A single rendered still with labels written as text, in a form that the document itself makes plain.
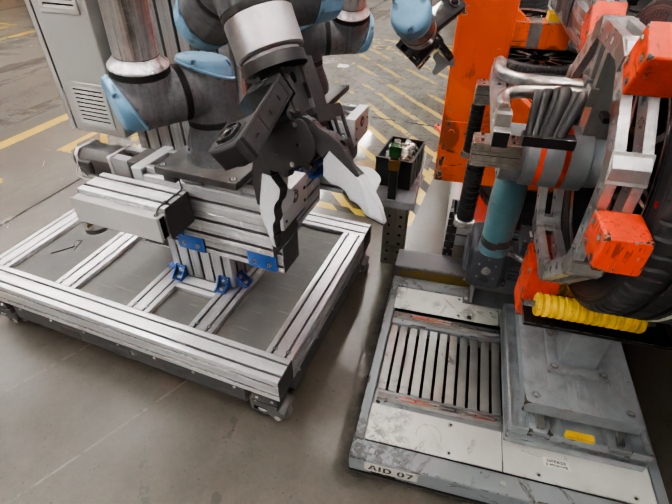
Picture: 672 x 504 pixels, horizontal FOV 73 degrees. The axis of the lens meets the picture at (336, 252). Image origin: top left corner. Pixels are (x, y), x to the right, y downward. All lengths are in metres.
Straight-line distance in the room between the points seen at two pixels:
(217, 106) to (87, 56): 0.48
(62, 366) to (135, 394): 0.32
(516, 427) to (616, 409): 0.27
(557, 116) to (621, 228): 0.22
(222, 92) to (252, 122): 0.62
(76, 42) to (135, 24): 0.50
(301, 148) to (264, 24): 0.12
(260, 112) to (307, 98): 0.10
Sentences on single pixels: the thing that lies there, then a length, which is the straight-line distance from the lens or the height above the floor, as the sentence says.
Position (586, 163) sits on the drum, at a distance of 1.10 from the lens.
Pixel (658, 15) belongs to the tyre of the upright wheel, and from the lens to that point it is 1.15.
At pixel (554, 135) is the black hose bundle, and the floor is 0.98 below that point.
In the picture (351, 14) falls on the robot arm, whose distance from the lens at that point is 1.45.
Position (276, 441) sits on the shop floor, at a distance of 1.51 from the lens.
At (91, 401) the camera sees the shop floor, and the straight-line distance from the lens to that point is 1.77.
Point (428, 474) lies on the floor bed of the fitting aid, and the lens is 1.39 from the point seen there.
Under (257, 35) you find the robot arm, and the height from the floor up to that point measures 1.20.
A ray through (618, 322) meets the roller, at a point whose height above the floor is 0.52.
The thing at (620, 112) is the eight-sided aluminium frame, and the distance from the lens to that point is 0.92.
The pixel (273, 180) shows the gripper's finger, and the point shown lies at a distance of 0.52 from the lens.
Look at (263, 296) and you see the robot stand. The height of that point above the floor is 0.21.
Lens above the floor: 1.31
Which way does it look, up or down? 38 degrees down
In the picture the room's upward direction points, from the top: straight up
